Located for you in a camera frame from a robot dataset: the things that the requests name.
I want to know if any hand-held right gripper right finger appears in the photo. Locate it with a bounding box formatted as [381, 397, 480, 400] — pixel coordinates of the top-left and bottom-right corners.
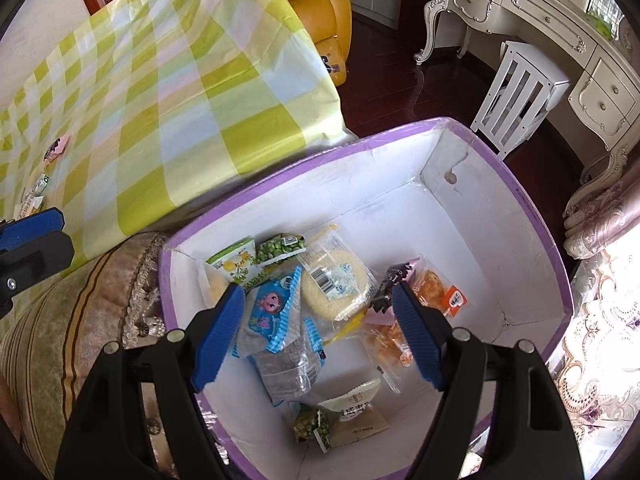
[391, 282, 583, 480]

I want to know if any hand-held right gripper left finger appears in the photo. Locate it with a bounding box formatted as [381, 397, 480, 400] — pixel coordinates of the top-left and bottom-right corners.
[54, 282, 247, 480]

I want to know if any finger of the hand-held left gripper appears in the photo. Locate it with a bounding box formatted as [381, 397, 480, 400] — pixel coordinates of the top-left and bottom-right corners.
[0, 206, 66, 252]
[0, 230, 76, 318]

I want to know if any clear bread packet orange label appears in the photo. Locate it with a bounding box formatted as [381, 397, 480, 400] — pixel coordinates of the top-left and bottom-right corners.
[407, 255, 471, 318]

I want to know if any clear blue-trim snack bag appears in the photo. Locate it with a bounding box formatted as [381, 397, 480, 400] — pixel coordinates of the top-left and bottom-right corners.
[235, 266, 305, 358]
[248, 317, 328, 406]

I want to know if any green lemon print packet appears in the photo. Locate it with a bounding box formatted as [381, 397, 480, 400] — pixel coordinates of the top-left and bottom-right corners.
[205, 236, 271, 291]

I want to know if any round pale cake packet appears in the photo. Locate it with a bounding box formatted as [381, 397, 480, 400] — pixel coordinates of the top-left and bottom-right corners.
[295, 225, 378, 323]

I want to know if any green pea snack packet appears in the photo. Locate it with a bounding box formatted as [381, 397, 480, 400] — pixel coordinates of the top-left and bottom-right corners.
[292, 405, 333, 453]
[255, 232, 307, 265]

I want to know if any white biscuit packet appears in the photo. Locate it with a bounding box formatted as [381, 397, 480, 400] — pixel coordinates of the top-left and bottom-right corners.
[317, 377, 391, 448]

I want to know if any purple-rimmed white cardboard box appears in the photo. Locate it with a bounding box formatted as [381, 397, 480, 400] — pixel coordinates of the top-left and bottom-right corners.
[157, 116, 576, 480]

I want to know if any clear orange pastry packet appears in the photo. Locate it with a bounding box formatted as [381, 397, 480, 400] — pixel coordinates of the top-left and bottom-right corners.
[360, 317, 418, 396]

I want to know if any pink packet with black print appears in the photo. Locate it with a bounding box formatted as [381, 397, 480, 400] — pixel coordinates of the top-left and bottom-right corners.
[365, 260, 416, 326]
[44, 134, 71, 162]

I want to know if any striped seat cushion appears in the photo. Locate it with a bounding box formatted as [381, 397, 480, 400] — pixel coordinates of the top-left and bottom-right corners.
[0, 232, 236, 480]

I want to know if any floral patterned curtain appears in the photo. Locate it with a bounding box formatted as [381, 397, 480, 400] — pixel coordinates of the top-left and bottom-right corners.
[547, 180, 640, 480]

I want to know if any yellow green checked tablecloth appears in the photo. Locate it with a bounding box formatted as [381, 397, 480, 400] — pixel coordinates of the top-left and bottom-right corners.
[0, 0, 358, 266]

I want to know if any white slatted stool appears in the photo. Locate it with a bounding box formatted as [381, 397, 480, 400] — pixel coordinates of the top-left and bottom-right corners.
[470, 40, 571, 158]

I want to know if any yellow leather chair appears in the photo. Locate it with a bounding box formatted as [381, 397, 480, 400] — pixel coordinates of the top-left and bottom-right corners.
[132, 0, 353, 88]

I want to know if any white ornate dresser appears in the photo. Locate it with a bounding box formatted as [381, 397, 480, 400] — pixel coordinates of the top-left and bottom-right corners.
[412, 0, 640, 196]

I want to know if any small green box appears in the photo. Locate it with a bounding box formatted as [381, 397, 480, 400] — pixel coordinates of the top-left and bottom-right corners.
[585, 12, 614, 39]

